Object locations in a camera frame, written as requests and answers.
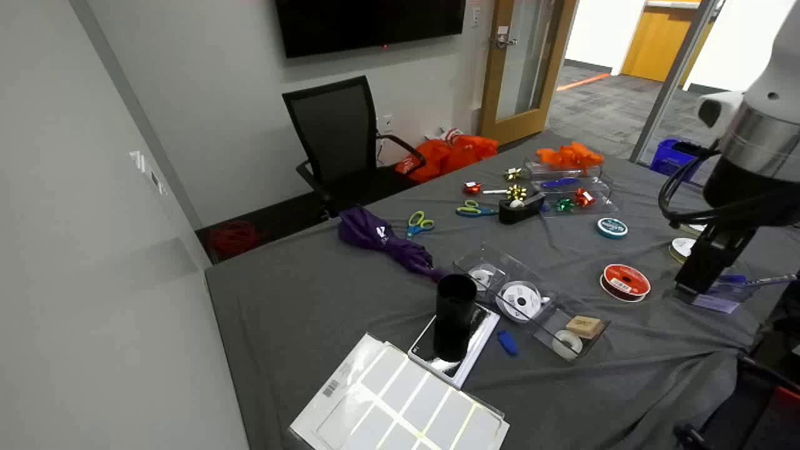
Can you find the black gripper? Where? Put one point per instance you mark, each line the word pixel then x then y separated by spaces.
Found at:
pixel 726 245

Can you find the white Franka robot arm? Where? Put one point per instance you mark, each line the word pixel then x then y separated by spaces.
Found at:
pixel 766 133

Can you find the clear case with bows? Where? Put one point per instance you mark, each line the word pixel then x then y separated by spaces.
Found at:
pixel 603 192

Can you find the clear three-segment plastic case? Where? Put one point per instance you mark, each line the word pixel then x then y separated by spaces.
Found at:
pixel 541 334

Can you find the small clear plastic box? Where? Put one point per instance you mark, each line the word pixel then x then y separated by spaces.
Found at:
pixel 726 302

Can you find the plain white ribbon spool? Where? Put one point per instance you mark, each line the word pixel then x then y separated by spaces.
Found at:
pixel 680 245

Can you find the blue pen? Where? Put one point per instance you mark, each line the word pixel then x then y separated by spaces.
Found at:
pixel 753 280

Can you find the teal round lid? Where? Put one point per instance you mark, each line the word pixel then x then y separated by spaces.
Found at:
pixel 610 227

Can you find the wooden stamp block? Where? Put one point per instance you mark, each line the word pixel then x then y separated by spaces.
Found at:
pixel 586 327

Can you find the blue bin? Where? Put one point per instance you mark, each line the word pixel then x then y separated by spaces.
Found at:
pixel 672 155

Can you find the red gift bow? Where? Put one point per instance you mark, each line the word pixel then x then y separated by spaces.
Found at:
pixel 582 199
pixel 473 188

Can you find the green gift bow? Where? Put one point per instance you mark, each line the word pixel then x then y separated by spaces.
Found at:
pixel 563 207

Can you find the blue gift bow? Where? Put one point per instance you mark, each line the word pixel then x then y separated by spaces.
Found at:
pixel 555 183

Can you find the orange tissue cloth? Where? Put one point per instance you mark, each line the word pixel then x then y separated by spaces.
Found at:
pixel 571 155

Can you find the white ribbon spool with barcode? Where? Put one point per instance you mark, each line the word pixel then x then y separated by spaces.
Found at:
pixel 511 302

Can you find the black tape dispenser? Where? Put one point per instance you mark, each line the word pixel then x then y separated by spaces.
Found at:
pixel 521 210

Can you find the blue clip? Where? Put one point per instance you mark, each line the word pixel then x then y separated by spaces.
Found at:
pixel 505 344

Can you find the silver gold gift bow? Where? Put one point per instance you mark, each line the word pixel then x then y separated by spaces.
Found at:
pixel 516 173

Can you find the white shallow tray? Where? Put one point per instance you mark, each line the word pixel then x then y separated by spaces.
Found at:
pixel 478 345

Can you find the teal yellow scissors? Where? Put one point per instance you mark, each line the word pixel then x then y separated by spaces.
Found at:
pixel 473 209

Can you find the yellow wooden door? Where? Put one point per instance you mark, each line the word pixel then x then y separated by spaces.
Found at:
pixel 658 47

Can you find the black cylinder cup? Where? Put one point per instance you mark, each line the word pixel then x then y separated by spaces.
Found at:
pixel 455 322

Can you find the orange bag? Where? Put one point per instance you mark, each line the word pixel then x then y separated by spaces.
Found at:
pixel 445 155

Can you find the wooden door with glass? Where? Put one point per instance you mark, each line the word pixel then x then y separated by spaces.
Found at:
pixel 492 77

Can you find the purple ribbon bundle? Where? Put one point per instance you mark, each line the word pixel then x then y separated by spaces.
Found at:
pixel 371 228

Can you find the white label sheets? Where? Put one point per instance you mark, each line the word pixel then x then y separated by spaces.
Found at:
pixel 390 408

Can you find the gray table cloth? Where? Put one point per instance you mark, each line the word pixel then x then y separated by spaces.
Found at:
pixel 332 308

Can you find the black mesh office chair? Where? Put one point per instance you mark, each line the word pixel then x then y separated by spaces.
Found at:
pixel 338 133

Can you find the metal glass door frame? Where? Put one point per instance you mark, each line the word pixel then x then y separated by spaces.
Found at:
pixel 675 77

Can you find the white wall outlet plate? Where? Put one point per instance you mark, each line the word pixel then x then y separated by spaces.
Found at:
pixel 386 120

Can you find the black wall television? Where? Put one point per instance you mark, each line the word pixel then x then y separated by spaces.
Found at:
pixel 365 25

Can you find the white wall thermostat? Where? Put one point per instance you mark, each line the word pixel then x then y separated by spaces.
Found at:
pixel 138 160

